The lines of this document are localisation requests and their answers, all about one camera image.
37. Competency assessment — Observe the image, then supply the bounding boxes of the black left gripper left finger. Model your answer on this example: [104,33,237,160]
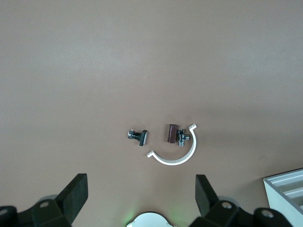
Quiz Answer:
[0,173,89,227]

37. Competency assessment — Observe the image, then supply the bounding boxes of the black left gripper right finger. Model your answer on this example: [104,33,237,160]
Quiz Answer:
[191,174,298,227]

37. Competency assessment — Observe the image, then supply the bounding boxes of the white drawer cabinet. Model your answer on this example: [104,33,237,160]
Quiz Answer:
[263,167,303,216]

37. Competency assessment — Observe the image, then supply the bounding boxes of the small metal valve fitting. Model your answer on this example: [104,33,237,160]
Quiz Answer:
[176,128,191,148]

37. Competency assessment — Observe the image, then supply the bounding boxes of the white half ring clamp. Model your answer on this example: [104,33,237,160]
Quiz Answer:
[146,122,198,166]

